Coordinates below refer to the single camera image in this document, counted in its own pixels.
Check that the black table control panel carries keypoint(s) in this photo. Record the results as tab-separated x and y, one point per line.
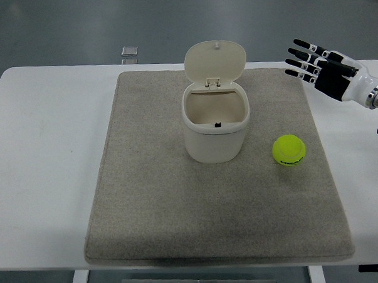
376	267

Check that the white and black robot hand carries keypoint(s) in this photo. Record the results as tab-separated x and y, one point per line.
355	78

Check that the yellow-green tennis ball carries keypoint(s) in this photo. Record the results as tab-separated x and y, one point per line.
288	150

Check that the small metal floor plate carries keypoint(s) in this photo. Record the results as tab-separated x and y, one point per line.
129	61
129	51

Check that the cream lidded plastic bin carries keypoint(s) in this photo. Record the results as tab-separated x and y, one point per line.
214	143

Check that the beige fabric mat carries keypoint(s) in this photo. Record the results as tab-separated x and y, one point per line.
179	204

